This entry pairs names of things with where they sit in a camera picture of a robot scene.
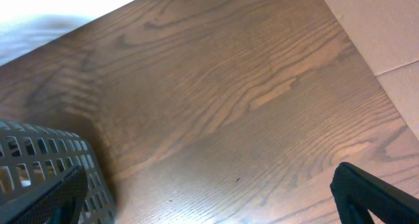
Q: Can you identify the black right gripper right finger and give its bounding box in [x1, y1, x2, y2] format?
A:
[330, 162, 418, 224]

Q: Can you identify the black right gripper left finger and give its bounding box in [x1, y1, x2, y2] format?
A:
[1, 166, 88, 224]

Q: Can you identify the grey plastic basket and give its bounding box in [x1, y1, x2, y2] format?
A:
[1, 120, 117, 223]

